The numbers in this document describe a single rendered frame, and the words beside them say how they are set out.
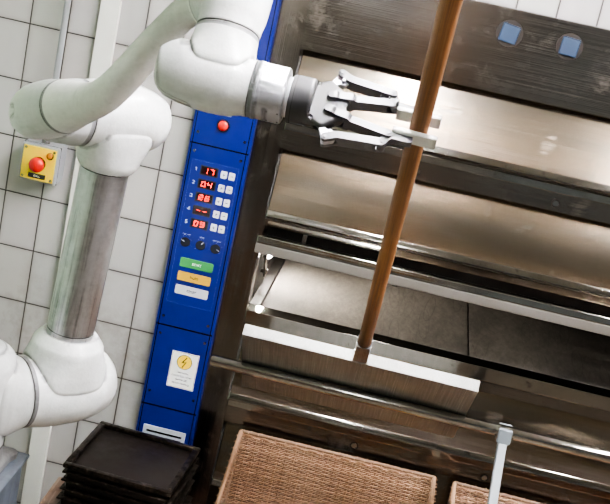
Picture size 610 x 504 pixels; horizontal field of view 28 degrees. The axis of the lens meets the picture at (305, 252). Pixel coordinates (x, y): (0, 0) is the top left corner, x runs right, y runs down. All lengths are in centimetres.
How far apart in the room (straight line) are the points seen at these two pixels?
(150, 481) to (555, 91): 140
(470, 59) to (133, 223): 98
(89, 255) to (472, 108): 112
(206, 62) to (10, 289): 169
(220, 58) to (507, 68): 136
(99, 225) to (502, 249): 115
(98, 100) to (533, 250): 141
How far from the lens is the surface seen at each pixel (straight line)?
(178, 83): 190
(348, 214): 319
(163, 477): 318
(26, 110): 235
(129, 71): 214
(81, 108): 222
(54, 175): 327
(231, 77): 188
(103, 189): 248
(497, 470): 295
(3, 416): 258
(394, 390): 292
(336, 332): 329
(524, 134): 316
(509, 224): 321
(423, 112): 184
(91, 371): 264
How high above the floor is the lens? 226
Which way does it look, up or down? 16 degrees down
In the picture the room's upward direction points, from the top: 12 degrees clockwise
